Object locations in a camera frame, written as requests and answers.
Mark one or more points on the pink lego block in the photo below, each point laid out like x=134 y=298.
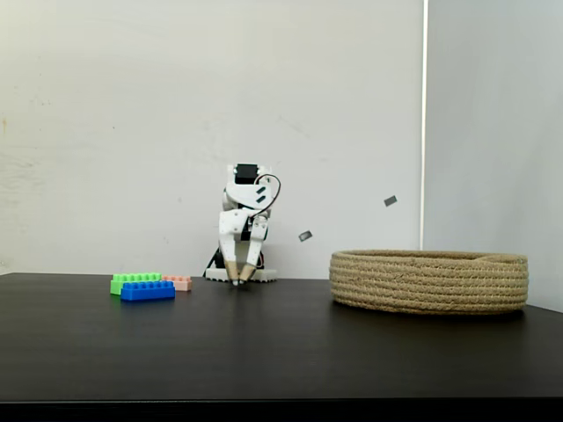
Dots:
x=182 y=285

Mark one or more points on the blue lego block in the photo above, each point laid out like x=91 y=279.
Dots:
x=147 y=292

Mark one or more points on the green lego block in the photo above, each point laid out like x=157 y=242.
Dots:
x=132 y=279

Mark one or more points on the grey tape piece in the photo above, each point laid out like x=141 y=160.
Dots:
x=305 y=235
x=390 y=201

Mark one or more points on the white vertical wall trim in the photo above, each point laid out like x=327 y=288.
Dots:
x=424 y=132

